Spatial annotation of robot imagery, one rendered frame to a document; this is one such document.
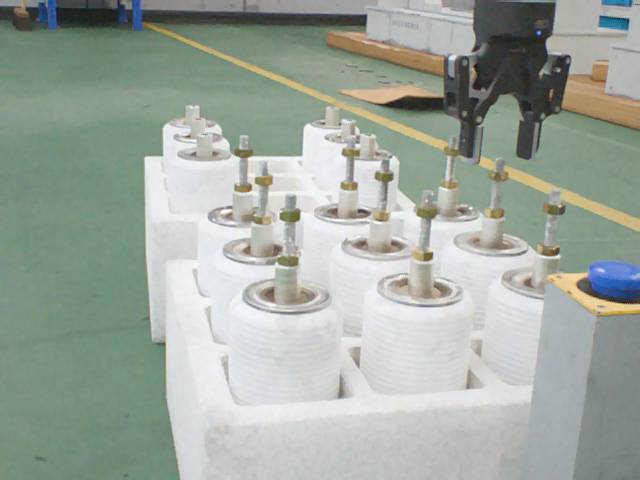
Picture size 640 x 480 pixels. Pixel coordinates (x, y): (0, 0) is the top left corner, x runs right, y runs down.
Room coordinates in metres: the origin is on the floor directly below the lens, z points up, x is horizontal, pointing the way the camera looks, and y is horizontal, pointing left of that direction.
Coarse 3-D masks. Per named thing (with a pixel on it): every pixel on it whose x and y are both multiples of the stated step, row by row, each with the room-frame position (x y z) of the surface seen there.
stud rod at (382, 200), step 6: (384, 162) 0.83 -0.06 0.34; (390, 162) 0.84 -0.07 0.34; (384, 168) 0.83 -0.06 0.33; (384, 186) 0.83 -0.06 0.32; (378, 192) 0.84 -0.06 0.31; (384, 192) 0.83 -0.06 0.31; (378, 198) 0.84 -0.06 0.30; (384, 198) 0.83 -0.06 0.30; (378, 204) 0.84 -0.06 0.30; (384, 204) 0.83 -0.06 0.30; (384, 210) 0.83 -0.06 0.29
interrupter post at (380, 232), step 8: (376, 224) 0.83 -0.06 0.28; (384, 224) 0.83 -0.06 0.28; (376, 232) 0.83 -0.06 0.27; (384, 232) 0.83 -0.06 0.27; (368, 240) 0.84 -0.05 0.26; (376, 240) 0.83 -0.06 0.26; (384, 240) 0.83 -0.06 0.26; (368, 248) 0.84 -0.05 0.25; (376, 248) 0.83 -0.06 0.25; (384, 248) 0.83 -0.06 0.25
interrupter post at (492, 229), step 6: (486, 216) 0.87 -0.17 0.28; (486, 222) 0.86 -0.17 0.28; (492, 222) 0.86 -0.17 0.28; (498, 222) 0.86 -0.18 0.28; (486, 228) 0.86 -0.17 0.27; (492, 228) 0.86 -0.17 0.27; (498, 228) 0.86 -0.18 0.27; (486, 234) 0.86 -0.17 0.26; (492, 234) 0.86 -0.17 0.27; (498, 234) 0.86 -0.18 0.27; (480, 240) 0.87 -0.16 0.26; (486, 240) 0.86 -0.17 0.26; (492, 240) 0.86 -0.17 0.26; (498, 240) 0.86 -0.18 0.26; (486, 246) 0.86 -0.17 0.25; (492, 246) 0.86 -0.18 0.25; (498, 246) 0.86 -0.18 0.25
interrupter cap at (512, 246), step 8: (464, 232) 0.89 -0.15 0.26; (472, 232) 0.90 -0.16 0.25; (480, 232) 0.90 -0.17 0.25; (456, 240) 0.86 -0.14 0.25; (464, 240) 0.87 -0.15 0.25; (472, 240) 0.87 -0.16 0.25; (504, 240) 0.88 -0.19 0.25; (512, 240) 0.88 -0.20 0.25; (520, 240) 0.88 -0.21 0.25; (464, 248) 0.84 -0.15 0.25; (472, 248) 0.84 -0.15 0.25; (480, 248) 0.84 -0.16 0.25; (488, 248) 0.85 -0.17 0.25; (496, 248) 0.86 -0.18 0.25; (504, 248) 0.86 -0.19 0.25; (512, 248) 0.85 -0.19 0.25; (520, 248) 0.85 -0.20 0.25; (488, 256) 0.83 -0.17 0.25; (496, 256) 0.83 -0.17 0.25; (504, 256) 0.83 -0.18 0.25; (512, 256) 0.83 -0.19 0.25
